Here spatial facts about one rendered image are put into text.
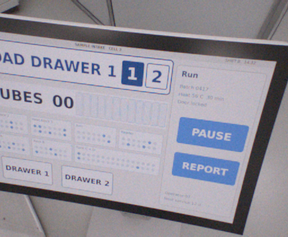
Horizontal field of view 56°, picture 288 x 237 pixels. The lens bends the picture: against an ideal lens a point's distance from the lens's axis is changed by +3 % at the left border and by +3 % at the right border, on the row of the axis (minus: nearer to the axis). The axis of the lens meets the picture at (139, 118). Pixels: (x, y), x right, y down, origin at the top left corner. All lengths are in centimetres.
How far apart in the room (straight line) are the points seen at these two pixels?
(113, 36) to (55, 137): 20
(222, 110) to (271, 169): 128
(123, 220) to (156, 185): 99
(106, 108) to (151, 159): 11
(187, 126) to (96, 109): 14
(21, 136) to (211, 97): 32
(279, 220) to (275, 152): 36
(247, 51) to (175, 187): 24
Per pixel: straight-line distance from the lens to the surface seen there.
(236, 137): 42
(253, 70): 39
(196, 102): 40
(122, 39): 39
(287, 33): 228
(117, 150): 44
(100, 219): 147
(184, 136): 41
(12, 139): 51
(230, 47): 38
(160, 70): 39
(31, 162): 52
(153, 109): 40
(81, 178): 49
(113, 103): 41
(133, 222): 144
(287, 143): 176
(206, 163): 44
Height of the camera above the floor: 146
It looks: 62 degrees down
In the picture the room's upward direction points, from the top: 6 degrees counter-clockwise
